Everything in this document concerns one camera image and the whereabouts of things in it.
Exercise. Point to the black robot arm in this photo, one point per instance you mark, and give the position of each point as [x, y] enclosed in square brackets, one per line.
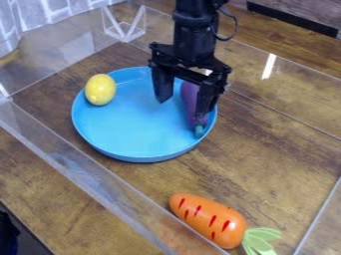
[195, 6]

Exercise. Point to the blue round tray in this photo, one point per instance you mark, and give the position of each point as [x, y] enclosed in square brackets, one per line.
[134, 128]

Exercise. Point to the clear acrylic enclosure wall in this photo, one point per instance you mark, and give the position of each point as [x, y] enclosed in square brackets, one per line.
[269, 161]

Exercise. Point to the purple toy eggplant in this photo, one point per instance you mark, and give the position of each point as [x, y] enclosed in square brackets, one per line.
[187, 94]

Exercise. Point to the clear acrylic corner bracket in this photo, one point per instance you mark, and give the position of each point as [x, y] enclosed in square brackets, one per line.
[122, 30]

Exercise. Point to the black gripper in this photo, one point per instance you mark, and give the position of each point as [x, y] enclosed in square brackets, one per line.
[189, 59]

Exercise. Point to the orange toy carrot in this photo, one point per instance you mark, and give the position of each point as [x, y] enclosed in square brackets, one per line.
[222, 225]

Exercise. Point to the yellow toy lemon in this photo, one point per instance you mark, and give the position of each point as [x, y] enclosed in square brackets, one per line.
[100, 89]

